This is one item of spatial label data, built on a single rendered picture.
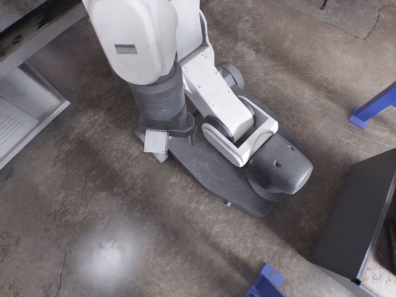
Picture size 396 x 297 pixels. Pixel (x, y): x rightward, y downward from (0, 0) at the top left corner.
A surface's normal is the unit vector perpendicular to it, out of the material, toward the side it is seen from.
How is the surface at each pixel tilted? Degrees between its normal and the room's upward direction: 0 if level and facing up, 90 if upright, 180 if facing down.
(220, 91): 32
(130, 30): 81
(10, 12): 90
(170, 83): 42
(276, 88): 0
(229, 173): 0
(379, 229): 0
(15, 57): 90
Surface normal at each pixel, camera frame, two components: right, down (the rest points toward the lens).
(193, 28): 0.66, 0.60
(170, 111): 0.48, 0.74
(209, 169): -0.08, -0.38
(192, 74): 0.29, 0.03
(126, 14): -0.14, 0.85
